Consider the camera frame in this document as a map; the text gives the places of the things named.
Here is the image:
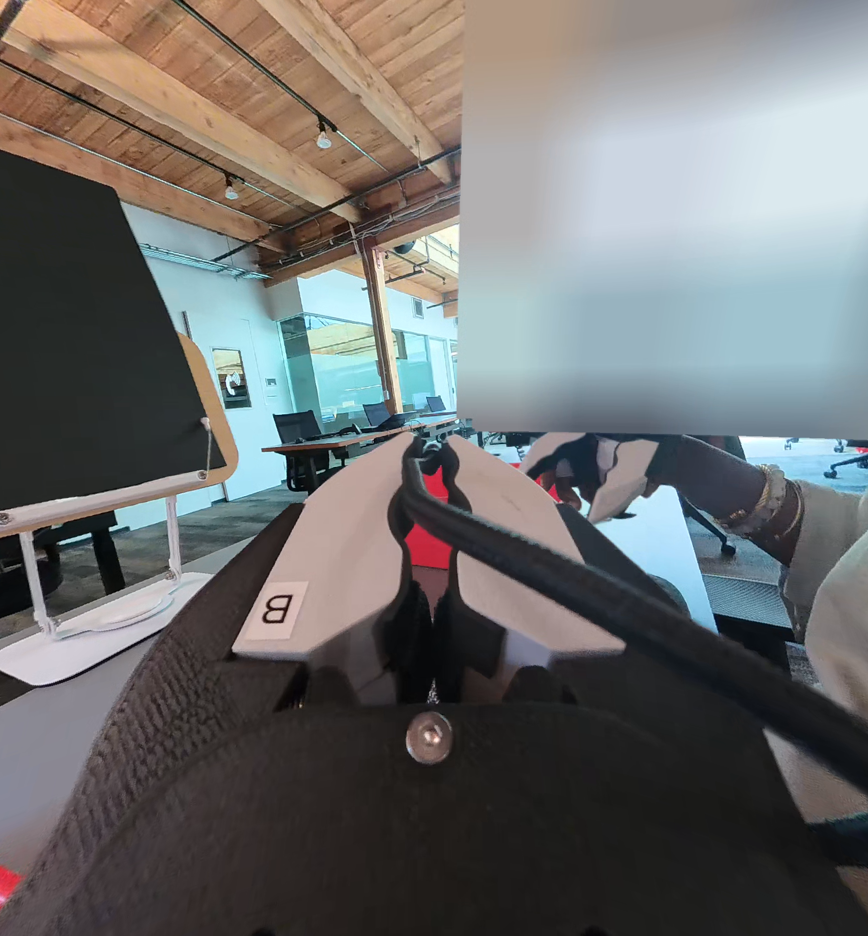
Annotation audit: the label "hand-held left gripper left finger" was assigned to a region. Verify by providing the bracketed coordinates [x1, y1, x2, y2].
[231, 431, 435, 706]

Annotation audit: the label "person's right forearm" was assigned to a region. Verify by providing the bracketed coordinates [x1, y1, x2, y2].
[752, 462, 868, 732]

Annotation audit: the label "wooden top desk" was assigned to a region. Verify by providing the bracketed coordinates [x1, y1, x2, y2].
[262, 411, 458, 492]

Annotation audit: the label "framed wall sign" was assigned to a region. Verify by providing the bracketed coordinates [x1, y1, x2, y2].
[211, 347, 253, 410]

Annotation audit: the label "white tabletop board stand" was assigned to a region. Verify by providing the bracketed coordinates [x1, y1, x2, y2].
[0, 417, 215, 688]

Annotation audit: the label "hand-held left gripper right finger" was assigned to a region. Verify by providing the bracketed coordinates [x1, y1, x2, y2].
[434, 435, 628, 696]

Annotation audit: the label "long black cable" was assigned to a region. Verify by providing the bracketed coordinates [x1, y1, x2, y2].
[401, 439, 868, 816]

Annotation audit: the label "person's right hand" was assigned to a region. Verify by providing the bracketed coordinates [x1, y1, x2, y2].
[649, 436, 767, 529]

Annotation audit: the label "gold bead bracelets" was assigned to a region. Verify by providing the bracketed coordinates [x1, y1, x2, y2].
[726, 462, 806, 546]

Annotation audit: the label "black board with wooden frame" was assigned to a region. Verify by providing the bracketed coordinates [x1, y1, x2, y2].
[0, 139, 239, 546]

